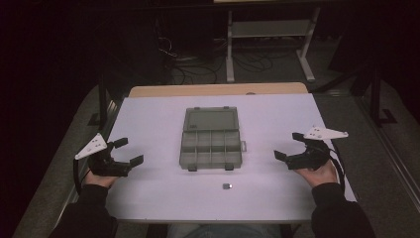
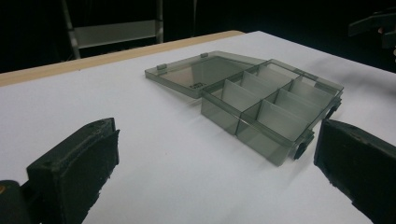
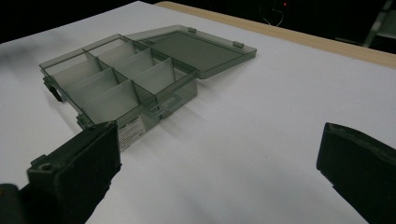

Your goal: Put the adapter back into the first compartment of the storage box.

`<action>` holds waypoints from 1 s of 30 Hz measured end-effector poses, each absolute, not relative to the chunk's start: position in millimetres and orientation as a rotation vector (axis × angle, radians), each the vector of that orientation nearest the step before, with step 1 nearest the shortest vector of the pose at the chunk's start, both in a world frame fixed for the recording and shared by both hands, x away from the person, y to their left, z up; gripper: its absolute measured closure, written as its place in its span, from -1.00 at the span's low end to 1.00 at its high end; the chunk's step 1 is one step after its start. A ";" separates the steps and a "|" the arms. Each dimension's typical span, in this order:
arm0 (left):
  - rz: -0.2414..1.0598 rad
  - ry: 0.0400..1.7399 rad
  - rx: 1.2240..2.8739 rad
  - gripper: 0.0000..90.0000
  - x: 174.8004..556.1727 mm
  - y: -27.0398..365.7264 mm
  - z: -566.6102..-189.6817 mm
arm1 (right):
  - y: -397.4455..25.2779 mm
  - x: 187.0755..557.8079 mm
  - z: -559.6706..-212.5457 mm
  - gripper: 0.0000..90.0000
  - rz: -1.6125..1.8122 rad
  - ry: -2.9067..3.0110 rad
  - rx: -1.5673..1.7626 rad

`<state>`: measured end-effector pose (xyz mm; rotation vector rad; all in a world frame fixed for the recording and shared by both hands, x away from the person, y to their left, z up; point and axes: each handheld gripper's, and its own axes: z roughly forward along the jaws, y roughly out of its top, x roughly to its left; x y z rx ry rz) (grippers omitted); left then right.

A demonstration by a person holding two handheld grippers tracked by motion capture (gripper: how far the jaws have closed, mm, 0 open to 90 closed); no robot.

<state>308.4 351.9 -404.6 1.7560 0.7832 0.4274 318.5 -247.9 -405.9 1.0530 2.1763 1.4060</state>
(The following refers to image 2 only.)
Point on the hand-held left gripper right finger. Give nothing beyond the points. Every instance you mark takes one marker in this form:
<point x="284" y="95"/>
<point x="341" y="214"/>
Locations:
<point x="358" y="165"/>

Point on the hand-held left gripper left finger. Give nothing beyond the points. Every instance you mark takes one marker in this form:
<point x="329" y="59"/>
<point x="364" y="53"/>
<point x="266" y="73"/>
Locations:
<point x="73" y="174"/>

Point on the grey transparent compartment box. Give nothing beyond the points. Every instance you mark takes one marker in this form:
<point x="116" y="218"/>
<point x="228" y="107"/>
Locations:
<point x="249" y="99"/>

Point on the metal stand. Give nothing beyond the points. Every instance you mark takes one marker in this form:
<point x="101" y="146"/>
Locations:
<point x="115" y="32"/>

